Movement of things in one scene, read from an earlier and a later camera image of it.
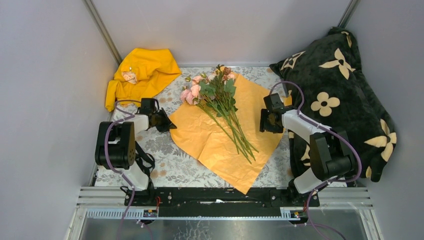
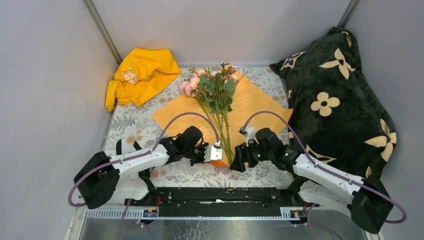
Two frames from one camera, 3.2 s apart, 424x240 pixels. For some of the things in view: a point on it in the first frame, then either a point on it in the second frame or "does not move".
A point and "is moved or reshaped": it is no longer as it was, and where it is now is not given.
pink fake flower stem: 229,122 → 190,88
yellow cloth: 141,73 does not move
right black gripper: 264,126 → 242,155
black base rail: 220,202 does not move
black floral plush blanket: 325,81 does not move
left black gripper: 167,124 → 202,159
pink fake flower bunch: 215,91 is moved or reshaped
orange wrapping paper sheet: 198,134 is moved or reshaped
